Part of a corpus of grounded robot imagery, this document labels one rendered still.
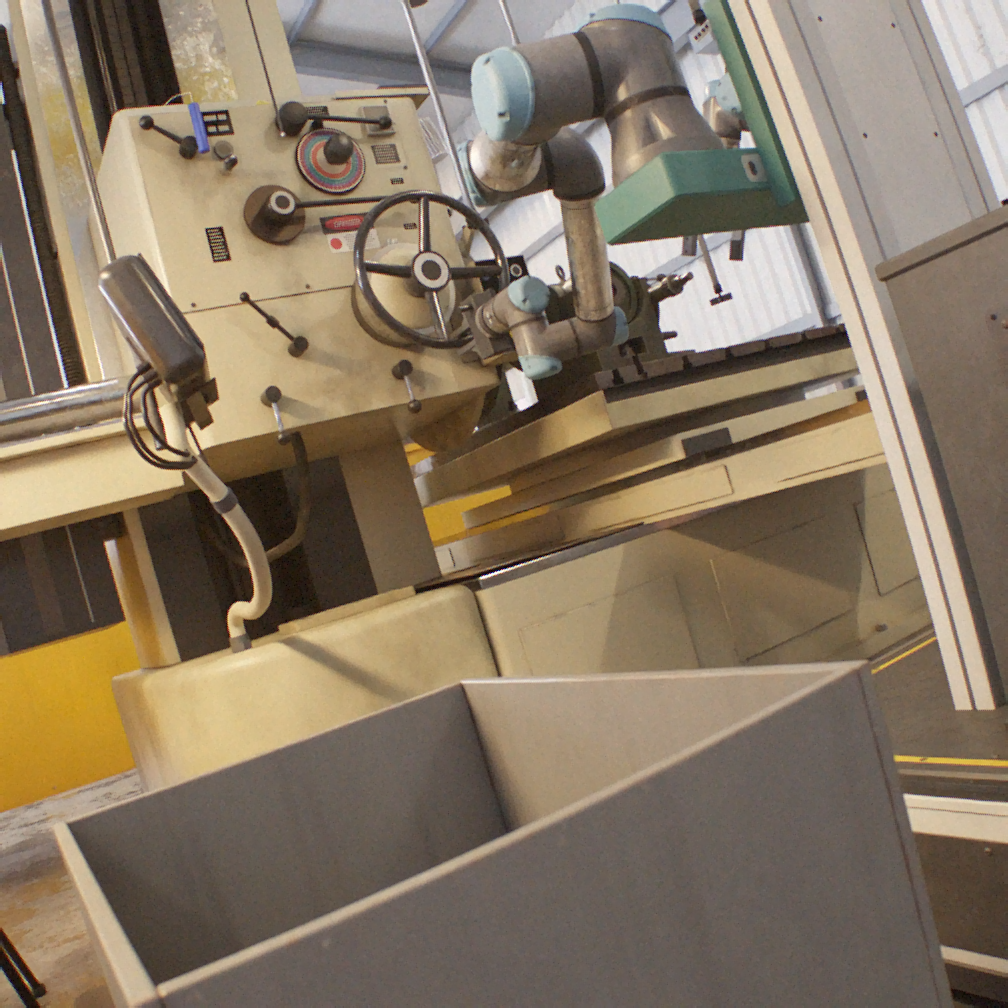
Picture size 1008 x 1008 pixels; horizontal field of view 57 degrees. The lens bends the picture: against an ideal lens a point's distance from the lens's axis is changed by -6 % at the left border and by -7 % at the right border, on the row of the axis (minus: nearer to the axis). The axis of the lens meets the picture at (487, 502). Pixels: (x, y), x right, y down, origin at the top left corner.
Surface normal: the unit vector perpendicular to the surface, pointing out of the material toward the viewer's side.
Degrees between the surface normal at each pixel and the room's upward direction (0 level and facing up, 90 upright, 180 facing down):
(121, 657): 90
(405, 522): 90
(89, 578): 90
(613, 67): 112
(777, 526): 90
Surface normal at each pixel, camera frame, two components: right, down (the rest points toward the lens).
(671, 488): -0.84, 0.24
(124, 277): 0.23, -0.10
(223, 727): -0.31, 0.06
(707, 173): 0.44, -0.16
